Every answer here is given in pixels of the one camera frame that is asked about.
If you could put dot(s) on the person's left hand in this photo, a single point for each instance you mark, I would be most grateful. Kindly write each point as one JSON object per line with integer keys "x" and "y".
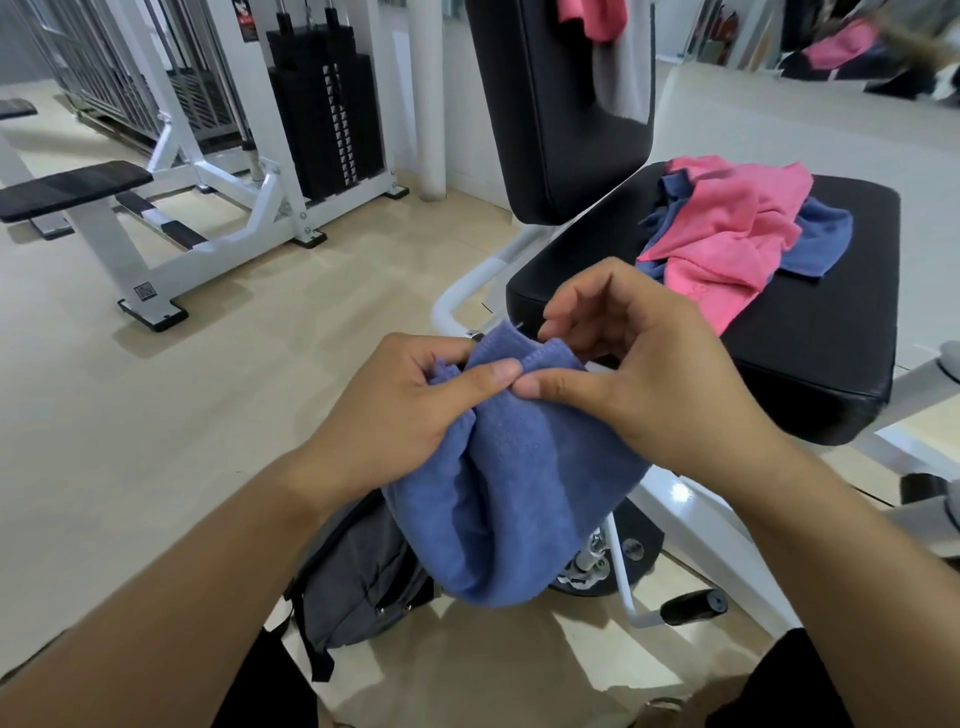
{"x": 390, "y": 420}

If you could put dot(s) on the person's right hand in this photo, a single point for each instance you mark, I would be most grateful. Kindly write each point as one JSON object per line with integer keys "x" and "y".
{"x": 667, "y": 390}

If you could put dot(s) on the blue towel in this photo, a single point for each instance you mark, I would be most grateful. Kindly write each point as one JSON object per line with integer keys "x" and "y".
{"x": 821, "y": 240}
{"x": 510, "y": 495}

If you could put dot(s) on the grey backpack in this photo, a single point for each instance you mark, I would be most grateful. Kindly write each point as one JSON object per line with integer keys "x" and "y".
{"x": 352, "y": 577}

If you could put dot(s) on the pink towel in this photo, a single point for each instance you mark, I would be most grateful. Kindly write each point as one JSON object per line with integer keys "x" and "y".
{"x": 592, "y": 19}
{"x": 720, "y": 225}

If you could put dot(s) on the grey towel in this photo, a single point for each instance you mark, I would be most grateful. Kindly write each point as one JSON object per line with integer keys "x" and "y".
{"x": 626, "y": 82}

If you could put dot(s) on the person's left forearm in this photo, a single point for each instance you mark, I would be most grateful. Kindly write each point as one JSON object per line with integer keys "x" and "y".
{"x": 150, "y": 600}

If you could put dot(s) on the person's black shorts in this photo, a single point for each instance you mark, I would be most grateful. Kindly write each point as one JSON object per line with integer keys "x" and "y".
{"x": 270, "y": 682}

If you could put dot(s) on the black seat pad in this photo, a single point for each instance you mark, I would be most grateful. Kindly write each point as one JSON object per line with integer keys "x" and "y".
{"x": 810, "y": 337}

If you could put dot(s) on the white lever with black grip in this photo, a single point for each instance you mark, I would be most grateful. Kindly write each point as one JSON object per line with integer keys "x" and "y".
{"x": 690, "y": 607}

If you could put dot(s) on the small black roller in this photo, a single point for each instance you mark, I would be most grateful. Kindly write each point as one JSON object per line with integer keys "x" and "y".
{"x": 926, "y": 487}

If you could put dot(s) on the black backrest pad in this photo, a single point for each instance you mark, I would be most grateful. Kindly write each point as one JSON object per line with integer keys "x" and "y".
{"x": 540, "y": 120}

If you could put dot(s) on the black weight stack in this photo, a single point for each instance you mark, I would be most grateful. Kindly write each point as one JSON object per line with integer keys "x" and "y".
{"x": 322, "y": 120}

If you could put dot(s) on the white vertical pipe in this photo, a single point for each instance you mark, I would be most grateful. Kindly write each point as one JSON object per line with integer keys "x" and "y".
{"x": 426, "y": 112}

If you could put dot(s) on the black bench pad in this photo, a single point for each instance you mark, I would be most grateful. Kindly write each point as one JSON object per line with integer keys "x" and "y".
{"x": 67, "y": 191}
{"x": 15, "y": 109}

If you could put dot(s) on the grey metal railing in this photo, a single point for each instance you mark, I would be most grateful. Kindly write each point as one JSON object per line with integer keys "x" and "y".
{"x": 112, "y": 67}

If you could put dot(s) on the white weight machine frame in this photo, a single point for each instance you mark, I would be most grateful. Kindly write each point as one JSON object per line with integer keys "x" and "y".
{"x": 217, "y": 240}

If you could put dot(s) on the wall mirror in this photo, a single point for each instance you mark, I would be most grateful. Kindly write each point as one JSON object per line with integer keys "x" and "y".
{"x": 787, "y": 37}

